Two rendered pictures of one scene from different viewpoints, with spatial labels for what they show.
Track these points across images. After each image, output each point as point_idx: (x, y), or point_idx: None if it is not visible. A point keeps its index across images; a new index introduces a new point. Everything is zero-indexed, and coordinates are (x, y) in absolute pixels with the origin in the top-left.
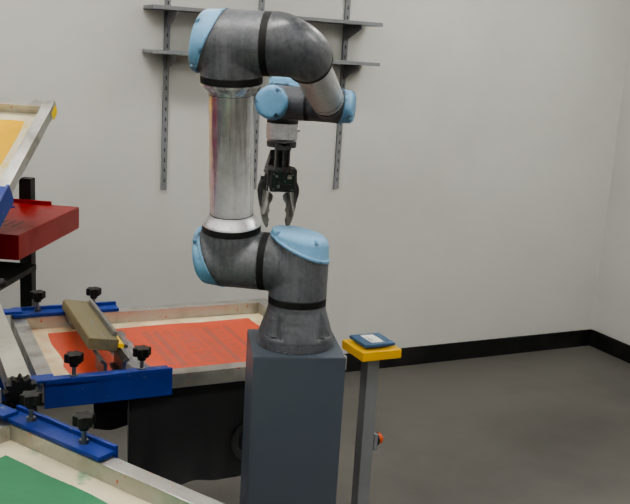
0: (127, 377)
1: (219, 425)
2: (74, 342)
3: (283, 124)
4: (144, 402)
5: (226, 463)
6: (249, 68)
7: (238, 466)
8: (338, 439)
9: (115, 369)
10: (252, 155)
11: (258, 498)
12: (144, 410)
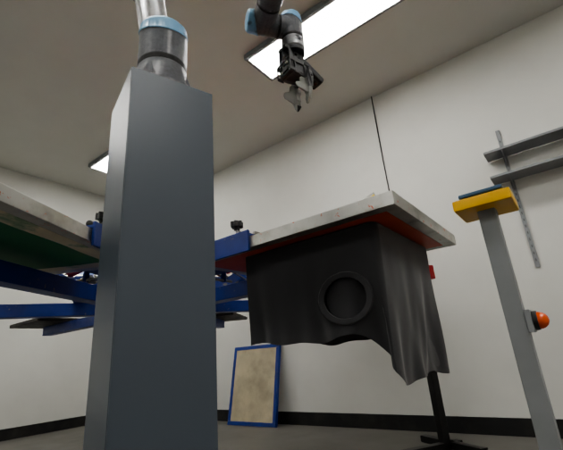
0: (223, 240)
1: (307, 287)
2: None
3: (283, 37)
4: (255, 270)
5: (323, 327)
6: None
7: (331, 329)
8: (126, 137)
9: None
10: (152, 13)
11: (104, 224)
12: (256, 276)
